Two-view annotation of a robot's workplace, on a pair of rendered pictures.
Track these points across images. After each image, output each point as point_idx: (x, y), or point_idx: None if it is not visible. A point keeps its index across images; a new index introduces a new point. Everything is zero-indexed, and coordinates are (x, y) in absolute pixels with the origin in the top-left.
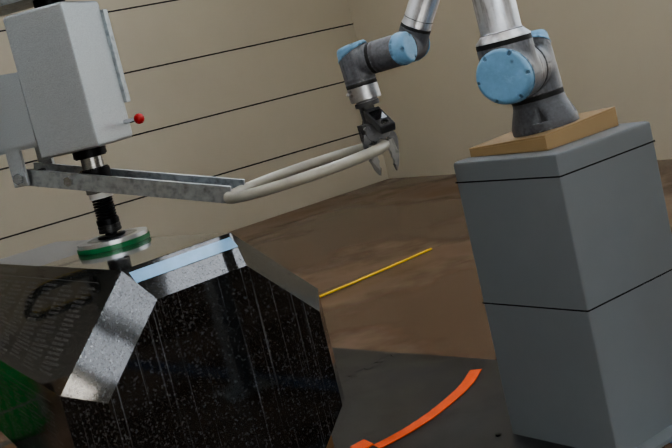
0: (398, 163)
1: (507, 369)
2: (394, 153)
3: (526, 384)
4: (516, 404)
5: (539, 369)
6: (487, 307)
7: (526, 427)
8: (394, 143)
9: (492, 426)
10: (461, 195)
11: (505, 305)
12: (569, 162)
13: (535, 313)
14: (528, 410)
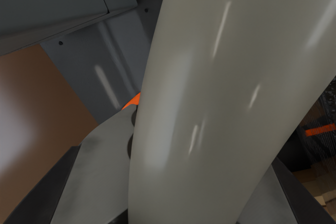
0: (118, 112)
1: None
2: (112, 138)
3: None
4: None
5: None
6: (108, 6)
7: None
8: (69, 188)
9: (143, 28)
10: (16, 22)
11: None
12: None
13: None
14: None
